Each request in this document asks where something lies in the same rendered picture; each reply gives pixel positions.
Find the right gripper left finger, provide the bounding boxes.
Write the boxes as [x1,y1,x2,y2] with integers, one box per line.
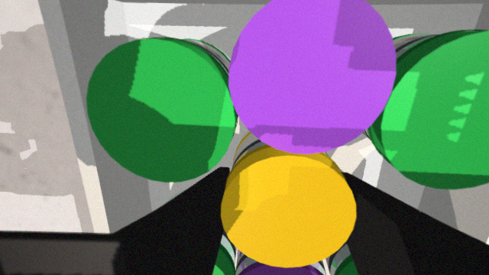
[0,167,230,275]

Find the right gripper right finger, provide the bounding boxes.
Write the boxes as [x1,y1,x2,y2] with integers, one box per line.
[343,172,489,275]

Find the white tray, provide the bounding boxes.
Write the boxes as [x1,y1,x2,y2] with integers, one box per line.
[38,0,489,244]

